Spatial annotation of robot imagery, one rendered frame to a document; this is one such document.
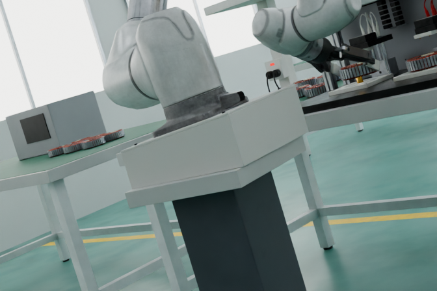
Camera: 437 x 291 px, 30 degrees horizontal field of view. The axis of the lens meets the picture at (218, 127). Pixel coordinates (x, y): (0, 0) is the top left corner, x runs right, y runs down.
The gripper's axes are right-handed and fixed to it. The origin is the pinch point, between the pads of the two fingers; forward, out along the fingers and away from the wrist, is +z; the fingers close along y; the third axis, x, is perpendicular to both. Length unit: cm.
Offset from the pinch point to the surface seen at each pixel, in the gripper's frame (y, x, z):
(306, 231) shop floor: -138, -17, 138
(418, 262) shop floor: -43, -42, 96
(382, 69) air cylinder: -10.6, 9.8, 25.9
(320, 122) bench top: -10.2, -15.6, -3.3
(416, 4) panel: -0.2, 31.1, 28.7
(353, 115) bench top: 1.6, -15.4, -3.4
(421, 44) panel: -2.5, 19.8, 35.2
